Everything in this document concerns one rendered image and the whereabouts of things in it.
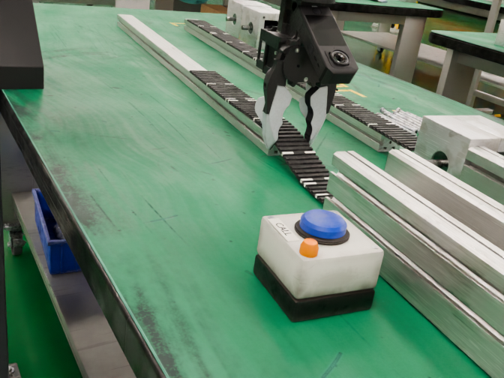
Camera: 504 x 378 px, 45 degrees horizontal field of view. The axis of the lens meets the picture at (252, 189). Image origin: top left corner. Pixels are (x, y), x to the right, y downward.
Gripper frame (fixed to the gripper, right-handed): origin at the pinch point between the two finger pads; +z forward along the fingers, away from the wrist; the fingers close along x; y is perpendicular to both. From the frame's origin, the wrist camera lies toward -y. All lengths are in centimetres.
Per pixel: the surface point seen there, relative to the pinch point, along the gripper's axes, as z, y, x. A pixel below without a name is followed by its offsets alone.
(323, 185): 2.2, -9.5, 0.0
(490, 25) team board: 13, 226, -267
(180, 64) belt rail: 0.3, 43.3, 1.8
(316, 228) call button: -4.5, -30.8, 14.8
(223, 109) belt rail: 1.9, 19.9, 2.0
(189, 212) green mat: 2.8, -12.9, 19.0
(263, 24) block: -3, 75, -31
